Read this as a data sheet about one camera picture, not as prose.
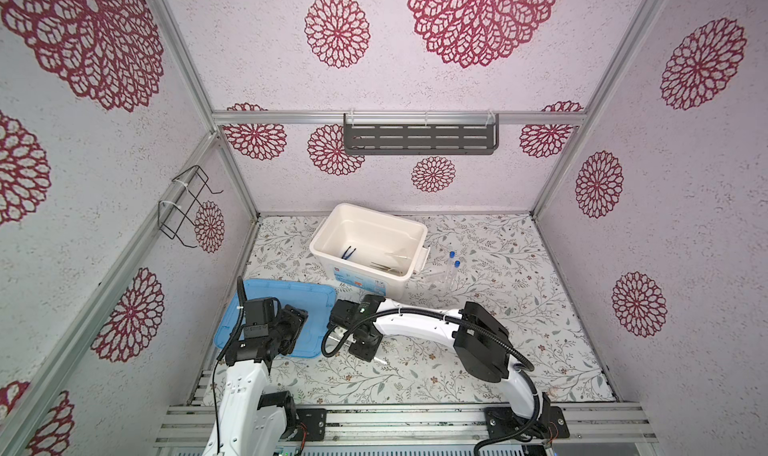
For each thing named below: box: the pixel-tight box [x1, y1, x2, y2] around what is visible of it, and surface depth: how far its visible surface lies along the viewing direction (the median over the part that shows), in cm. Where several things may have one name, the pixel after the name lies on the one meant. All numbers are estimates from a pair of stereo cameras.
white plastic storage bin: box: [309, 203, 431, 299], surface depth 100 cm
